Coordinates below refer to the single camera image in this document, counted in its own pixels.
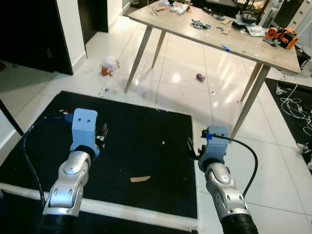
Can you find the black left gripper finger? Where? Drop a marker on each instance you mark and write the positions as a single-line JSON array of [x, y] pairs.
[[106, 130], [102, 130]]

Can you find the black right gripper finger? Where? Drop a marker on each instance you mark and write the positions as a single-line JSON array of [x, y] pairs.
[[196, 142], [190, 144]]

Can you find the white plastic trash bag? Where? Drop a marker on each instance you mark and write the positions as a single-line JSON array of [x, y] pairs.
[[109, 66]]

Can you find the black floor rug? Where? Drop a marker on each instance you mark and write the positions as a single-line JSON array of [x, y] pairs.
[[136, 146]]

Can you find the flat brown cardboard scrap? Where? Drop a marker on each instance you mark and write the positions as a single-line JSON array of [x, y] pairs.
[[140, 179]]

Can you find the crushed dark red can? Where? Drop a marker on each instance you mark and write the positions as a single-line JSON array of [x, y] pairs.
[[200, 77]]

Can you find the black slanted furniture leg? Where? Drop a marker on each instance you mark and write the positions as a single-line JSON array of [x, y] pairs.
[[10, 117]]

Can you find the black floor mat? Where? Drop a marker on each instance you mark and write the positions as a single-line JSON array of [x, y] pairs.
[[292, 141]]

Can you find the blue tape strip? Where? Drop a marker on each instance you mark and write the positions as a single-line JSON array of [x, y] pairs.
[[225, 48]]

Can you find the light wooden table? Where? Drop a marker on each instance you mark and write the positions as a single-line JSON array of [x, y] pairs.
[[214, 31]]

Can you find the grey plastic parts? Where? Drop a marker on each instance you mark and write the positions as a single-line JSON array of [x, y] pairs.
[[200, 23]]

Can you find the black cabinet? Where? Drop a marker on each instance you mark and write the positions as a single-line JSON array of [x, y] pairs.
[[29, 34]]

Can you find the white printed package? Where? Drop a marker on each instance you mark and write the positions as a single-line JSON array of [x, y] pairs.
[[257, 31]]

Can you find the black tool case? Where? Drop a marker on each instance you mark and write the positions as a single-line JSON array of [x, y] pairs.
[[243, 20]]

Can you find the white rolled paper bundle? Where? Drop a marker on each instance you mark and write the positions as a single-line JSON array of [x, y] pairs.
[[178, 9]]

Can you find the orange and black power tool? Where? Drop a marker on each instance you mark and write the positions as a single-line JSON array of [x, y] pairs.
[[282, 38]]

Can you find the clear plastic cylinder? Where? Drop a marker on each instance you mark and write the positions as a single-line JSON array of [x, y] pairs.
[[270, 12]]

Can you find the light blue left wrist camera mount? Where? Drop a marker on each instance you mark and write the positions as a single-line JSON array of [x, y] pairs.
[[84, 129]]

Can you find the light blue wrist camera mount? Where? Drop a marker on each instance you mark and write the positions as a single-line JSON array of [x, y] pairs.
[[215, 148], [84, 129]]

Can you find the light blue right wrist camera mount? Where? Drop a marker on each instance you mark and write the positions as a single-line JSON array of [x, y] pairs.
[[215, 148]]

